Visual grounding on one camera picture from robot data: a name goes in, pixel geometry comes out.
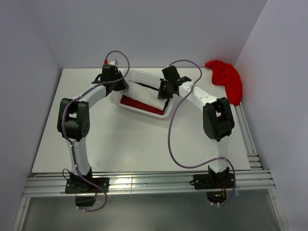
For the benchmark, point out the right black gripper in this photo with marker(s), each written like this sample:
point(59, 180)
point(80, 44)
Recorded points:
point(162, 95)

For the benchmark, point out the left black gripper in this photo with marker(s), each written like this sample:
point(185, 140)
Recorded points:
point(123, 85)

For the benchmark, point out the white plastic basket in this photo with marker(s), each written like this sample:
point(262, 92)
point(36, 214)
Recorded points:
point(143, 87)

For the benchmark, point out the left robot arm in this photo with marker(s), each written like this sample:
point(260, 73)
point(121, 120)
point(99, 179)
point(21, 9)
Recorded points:
point(74, 120)

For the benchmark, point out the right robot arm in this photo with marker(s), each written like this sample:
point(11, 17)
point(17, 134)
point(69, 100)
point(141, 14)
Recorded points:
point(218, 121)

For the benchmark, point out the rolled black t shirt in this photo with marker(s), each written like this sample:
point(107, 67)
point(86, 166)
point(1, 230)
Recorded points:
point(146, 86)

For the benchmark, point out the rolled red t shirt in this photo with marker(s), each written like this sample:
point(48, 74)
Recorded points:
point(143, 106)

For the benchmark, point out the crumpled red t shirt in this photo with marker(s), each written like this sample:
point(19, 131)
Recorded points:
point(224, 74)

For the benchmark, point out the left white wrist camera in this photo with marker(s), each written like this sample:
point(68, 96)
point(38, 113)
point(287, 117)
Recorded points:
point(111, 62)

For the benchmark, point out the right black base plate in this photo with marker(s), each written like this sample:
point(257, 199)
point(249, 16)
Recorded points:
point(212, 181)

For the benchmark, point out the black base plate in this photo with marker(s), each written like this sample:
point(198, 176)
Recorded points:
point(212, 181)
point(75, 187)

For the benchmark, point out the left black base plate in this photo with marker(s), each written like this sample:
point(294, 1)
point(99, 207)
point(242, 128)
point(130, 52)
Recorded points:
point(75, 187)

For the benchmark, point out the aluminium frame rail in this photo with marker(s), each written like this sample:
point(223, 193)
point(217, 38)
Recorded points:
point(158, 202)

